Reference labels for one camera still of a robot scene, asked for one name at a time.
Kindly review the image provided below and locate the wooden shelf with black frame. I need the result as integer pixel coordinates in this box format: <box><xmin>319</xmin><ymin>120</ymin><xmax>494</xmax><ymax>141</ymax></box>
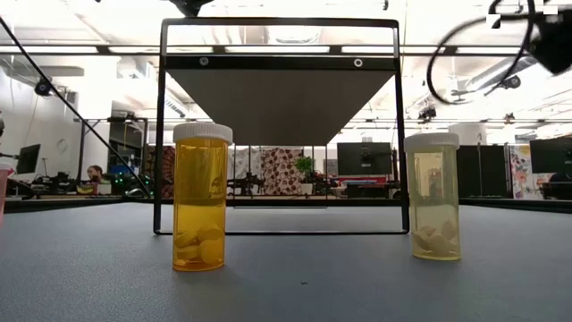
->
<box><xmin>153</xmin><ymin>16</ymin><xmax>411</xmax><ymax>236</ymax></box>

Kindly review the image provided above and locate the amber pill bottle white cap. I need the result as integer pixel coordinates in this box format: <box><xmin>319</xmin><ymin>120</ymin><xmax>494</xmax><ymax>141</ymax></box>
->
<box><xmin>172</xmin><ymin>121</ymin><xmax>234</xmax><ymax>273</ymax></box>

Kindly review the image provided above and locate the yellow pill bottle white cap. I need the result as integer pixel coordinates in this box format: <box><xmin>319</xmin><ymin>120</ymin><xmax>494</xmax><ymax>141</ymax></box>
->
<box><xmin>403</xmin><ymin>131</ymin><xmax>463</xmax><ymax>262</ymax></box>

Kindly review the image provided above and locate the pink pill bottle white cap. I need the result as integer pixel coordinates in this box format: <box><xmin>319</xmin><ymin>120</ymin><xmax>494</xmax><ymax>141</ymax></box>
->
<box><xmin>0</xmin><ymin>161</ymin><xmax>13</xmax><ymax>225</ymax></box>

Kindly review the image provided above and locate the red circle patterned cloth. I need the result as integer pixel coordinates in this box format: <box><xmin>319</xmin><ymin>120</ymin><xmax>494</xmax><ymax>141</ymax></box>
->
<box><xmin>260</xmin><ymin>147</ymin><xmax>306</xmax><ymax>197</ymax></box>

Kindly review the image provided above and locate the small background potted plant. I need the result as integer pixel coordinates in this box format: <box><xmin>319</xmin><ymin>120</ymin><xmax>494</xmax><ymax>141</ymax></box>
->
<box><xmin>293</xmin><ymin>155</ymin><xmax>317</xmax><ymax>197</ymax></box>

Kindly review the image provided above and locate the white patterned cloth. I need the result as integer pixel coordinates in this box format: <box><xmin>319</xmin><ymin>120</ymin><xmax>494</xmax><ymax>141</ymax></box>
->
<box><xmin>232</xmin><ymin>147</ymin><xmax>263</xmax><ymax>180</ymax></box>

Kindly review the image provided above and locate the black robot on background table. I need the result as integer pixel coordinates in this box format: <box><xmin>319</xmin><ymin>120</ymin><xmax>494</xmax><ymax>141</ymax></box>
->
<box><xmin>226</xmin><ymin>172</ymin><xmax>265</xmax><ymax>197</ymax></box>

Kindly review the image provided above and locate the black computer monitor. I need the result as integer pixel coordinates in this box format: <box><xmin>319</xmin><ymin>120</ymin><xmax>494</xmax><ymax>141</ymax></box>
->
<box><xmin>15</xmin><ymin>143</ymin><xmax>42</xmax><ymax>175</ymax></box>
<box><xmin>529</xmin><ymin>136</ymin><xmax>572</xmax><ymax>176</ymax></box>
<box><xmin>336</xmin><ymin>141</ymin><xmax>394</xmax><ymax>177</ymax></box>

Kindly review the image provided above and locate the background work table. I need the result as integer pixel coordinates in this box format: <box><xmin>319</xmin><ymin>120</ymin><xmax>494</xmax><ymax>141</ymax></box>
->
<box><xmin>328</xmin><ymin>174</ymin><xmax>402</xmax><ymax>199</ymax></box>

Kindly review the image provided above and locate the orange mandala tapestry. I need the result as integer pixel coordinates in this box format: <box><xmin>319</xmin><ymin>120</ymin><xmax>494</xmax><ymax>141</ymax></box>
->
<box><xmin>146</xmin><ymin>145</ymin><xmax>176</xmax><ymax>199</ymax></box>

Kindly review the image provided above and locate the black metal rack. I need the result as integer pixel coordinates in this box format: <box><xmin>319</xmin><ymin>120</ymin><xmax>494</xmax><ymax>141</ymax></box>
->
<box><xmin>73</xmin><ymin>115</ymin><xmax>149</xmax><ymax>199</ymax></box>

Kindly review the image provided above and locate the white round column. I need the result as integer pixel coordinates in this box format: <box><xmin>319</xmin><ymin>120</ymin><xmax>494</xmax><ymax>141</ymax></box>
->
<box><xmin>448</xmin><ymin>123</ymin><xmax>488</xmax><ymax>147</ymax></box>

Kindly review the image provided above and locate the person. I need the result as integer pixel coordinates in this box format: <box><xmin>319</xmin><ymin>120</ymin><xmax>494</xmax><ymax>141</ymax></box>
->
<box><xmin>86</xmin><ymin>164</ymin><xmax>107</xmax><ymax>185</ymax></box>

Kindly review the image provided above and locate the black room partition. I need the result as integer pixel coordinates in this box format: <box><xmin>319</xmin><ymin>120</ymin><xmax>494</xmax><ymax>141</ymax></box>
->
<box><xmin>459</xmin><ymin>143</ymin><xmax>514</xmax><ymax>199</ymax></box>

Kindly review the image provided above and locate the floral patterned panel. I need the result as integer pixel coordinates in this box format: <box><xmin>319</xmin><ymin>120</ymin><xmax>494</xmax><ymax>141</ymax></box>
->
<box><xmin>509</xmin><ymin>143</ymin><xmax>558</xmax><ymax>200</ymax></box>

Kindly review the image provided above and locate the black ceiling projector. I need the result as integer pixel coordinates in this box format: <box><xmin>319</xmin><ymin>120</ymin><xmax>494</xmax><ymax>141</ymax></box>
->
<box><xmin>499</xmin><ymin>74</ymin><xmax>523</xmax><ymax>90</ymax></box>

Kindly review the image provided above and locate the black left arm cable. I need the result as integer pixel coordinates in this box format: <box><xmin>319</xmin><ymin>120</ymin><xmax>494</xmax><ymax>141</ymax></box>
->
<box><xmin>0</xmin><ymin>15</ymin><xmax>156</xmax><ymax>198</ymax></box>

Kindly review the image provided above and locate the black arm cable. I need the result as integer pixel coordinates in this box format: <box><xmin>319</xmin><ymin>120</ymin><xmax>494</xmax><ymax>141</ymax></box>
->
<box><xmin>0</xmin><ymin>15</ymin><xmax>156</xmax><ymax>198</ymax></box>
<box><xmin>425</xmin><ymin>0</ymin><xmax>538</xmax><ymax>106</ymax></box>

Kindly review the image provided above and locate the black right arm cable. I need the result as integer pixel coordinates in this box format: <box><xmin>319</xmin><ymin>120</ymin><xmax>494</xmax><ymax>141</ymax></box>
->
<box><xmin>425</xmin><ymin>0</ymin><xmax>538</xmax><ymax>106</ymax></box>

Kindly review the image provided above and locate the black aluminium table frame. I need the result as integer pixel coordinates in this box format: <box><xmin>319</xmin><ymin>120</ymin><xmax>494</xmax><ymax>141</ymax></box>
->
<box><xmin>0</xmin><ymin>194</ymin><xmax>572</xmax><ymax>215</ymax></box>

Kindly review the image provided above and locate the black ceiling rail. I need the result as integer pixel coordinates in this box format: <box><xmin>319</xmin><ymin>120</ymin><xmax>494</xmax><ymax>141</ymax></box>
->
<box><xmin>0</xmin><ymin>43</ymin><xmax>572</xmax><ymax>57</ymax></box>

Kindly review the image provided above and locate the black ceiling camera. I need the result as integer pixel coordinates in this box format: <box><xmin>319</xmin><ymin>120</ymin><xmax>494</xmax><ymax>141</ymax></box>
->
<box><xmin>33</xmin><ymin>78</ymin><xmax>54</xmax><ymax>98</ymax></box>

